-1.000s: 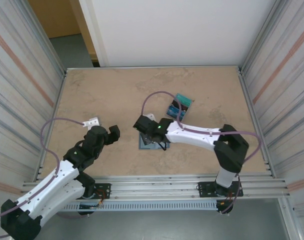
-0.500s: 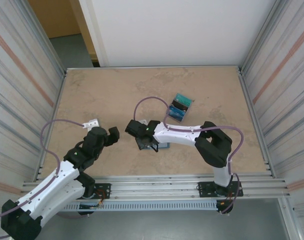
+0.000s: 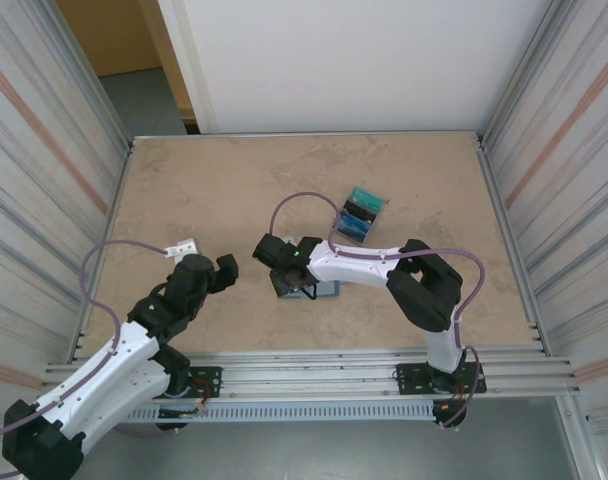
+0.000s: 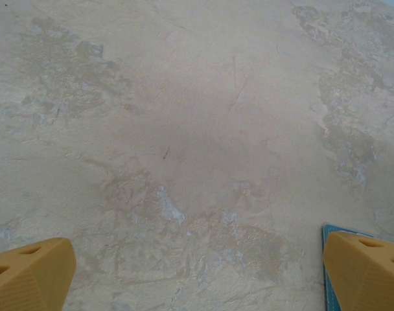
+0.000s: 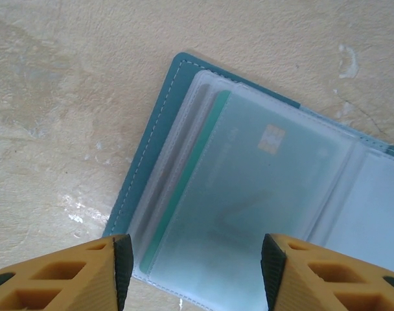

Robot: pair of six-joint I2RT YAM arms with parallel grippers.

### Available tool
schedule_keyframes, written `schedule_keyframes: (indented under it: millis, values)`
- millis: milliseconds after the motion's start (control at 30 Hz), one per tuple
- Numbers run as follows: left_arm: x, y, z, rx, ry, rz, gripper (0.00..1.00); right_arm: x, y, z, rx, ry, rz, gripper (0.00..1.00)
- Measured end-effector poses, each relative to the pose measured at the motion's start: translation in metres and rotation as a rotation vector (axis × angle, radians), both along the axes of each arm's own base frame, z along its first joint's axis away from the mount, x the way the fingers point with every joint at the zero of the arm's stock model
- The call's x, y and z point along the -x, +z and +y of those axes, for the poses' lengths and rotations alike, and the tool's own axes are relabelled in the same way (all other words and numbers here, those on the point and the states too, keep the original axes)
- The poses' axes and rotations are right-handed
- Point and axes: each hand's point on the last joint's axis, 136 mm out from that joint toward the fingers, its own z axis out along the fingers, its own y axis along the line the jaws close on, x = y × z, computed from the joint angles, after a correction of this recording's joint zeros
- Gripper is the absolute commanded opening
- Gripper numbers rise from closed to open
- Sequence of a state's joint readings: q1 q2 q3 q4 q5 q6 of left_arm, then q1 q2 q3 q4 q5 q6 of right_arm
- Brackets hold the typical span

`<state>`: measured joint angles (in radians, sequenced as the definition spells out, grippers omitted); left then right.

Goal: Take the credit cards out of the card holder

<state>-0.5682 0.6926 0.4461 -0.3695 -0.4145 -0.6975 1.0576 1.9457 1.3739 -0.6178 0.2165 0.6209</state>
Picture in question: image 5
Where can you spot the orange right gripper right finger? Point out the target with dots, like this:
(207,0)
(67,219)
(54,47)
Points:
(330,282)

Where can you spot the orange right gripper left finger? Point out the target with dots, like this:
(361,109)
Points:
(70,278)

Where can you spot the green credit card with chip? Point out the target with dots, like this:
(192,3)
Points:
(249,168)

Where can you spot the grey credit card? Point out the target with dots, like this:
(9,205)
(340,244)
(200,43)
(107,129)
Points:
(189,129)

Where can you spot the teal card holder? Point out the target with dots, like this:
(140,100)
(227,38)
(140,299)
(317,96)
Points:
(143,158)

